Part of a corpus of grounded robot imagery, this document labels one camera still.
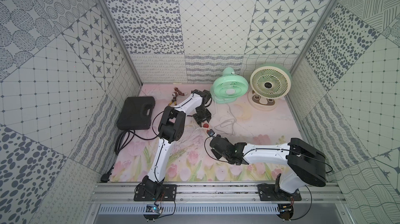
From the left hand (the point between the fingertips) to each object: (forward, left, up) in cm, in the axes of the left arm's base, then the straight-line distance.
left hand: (206, 122), depth 99 cm
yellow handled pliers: (+21, +23, +4) cm, 31 cm away
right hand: (-16, -6, +3) cm, 17 cm away
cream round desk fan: (+14, -37, +23) cm, 45 cm away
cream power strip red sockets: (-3, 0, +2) cm, 4 cm away
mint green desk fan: (+12, -13, +20) cm, 27 cm away
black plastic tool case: (+3, +45, +5) cm, 45 cm away
